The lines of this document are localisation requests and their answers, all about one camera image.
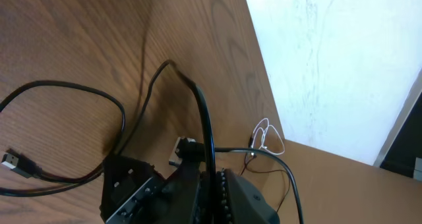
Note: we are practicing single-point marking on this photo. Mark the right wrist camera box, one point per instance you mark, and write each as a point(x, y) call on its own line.
point(186, 149)

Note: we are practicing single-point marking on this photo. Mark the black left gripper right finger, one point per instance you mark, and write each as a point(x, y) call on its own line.
point(239, 202)

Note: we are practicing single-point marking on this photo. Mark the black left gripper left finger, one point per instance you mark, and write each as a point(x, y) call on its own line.
point(187, 195)

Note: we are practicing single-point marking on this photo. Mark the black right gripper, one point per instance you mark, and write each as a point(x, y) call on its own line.
point(134, 192)

